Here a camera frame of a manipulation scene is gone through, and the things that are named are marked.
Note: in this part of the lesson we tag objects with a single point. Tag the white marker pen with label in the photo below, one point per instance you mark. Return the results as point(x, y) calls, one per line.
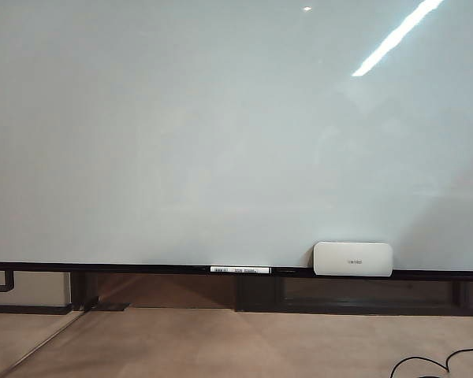
point(240, 270)

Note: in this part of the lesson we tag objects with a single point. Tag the white glass whiteboard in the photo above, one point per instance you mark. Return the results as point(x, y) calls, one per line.
point(181, 118)

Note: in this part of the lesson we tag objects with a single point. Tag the white whiteboard eraser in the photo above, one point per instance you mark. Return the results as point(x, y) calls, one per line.
point(352, 260)

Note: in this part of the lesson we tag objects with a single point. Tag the black whiteboard pen tray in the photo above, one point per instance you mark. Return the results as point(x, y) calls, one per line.
point(102, 267)

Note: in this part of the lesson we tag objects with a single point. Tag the black whiteboard stand leg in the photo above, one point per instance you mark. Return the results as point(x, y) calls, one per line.
point(83, 289)

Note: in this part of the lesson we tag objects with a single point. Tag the black bent pipe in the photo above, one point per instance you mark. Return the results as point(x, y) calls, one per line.
point(10, 281)

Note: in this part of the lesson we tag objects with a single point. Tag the thin grey floor strip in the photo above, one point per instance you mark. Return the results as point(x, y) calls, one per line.
point(43, 342)

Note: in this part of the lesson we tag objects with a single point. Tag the dark wall baseboard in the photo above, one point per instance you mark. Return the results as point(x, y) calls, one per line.
point(23, 309)

